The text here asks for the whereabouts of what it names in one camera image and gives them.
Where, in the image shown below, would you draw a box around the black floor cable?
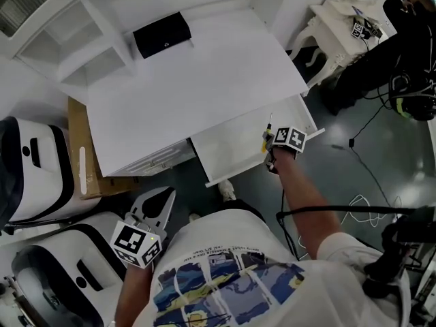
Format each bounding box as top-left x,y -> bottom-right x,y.
347,90 -> 403,214

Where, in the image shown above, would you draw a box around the white and black machine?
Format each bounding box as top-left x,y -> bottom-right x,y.
9,212 -> 165,327
0,115 -> 86,223

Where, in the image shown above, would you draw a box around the white drawer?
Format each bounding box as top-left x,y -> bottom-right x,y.
190,93 -> 326,188

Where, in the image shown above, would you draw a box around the person's right forearm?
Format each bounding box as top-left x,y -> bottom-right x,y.
274,145 -> 343,262

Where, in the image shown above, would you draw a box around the cardboard box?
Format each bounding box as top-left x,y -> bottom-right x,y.
67,96 -> 144,201

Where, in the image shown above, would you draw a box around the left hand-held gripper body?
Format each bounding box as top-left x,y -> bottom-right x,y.
110,211 -> 168,270

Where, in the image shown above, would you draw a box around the white printed t-shirt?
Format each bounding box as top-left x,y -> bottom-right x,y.
146,209 -> 414,327

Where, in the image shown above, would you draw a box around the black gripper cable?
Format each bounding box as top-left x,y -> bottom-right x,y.
275,188 -> 422,262

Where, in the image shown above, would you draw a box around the yellow screwdriver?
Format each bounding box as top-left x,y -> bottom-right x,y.
261,112 -> 274,155

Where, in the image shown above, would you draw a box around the white floor cable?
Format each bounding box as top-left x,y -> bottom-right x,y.
298,193 -> 403,251

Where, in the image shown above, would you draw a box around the window blind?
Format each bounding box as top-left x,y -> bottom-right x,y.
0,0 -> 53,37

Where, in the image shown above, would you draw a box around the white desk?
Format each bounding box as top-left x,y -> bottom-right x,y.
87,10 -> 310,178

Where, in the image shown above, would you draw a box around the person's black trousers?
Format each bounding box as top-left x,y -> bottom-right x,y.
221,198 -> 267,225

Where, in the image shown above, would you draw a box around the hand-held grippers on table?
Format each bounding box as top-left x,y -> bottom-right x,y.
350,16 -> 383,41

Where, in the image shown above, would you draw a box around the black equipment rig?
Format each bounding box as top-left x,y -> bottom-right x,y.
361,205 -> 436,300

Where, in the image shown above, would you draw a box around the white ornate table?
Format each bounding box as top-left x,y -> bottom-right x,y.
288,0 -> 400,89

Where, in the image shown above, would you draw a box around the person's left forearm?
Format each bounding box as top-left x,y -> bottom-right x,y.
114,263 -> 155,327

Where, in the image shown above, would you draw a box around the white shelf unit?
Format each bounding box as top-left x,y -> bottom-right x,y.
12,0 -> 139,89

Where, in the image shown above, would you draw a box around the closed white drawer unit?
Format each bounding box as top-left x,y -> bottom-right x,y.
108,137 -> 198,178

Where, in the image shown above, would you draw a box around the black pouch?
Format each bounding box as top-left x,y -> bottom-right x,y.
132,12 -> 192,60

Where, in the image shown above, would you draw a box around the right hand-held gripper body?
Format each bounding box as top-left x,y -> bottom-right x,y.
266,126 -> 308,175

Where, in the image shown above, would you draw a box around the black headset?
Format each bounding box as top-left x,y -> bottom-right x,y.
388,69 -> 436,123

